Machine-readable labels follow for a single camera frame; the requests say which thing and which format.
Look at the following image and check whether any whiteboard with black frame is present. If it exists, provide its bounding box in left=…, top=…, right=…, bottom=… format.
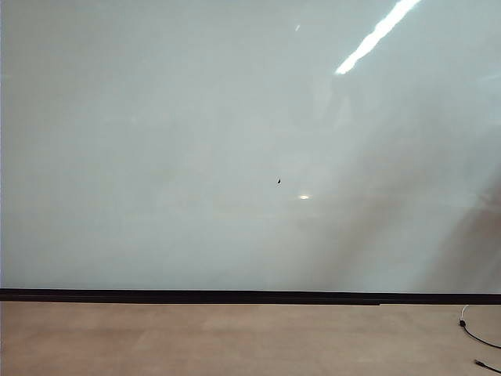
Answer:
left=0, top=0, right=501, bottom=306

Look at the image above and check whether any black and white cable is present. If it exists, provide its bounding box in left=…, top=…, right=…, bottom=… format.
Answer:
left=458, top=305, right=501, bottom=350

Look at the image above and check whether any thin black cable with plug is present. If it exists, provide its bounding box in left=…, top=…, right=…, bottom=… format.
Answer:
left=474, top=358, right=501, bottom=374

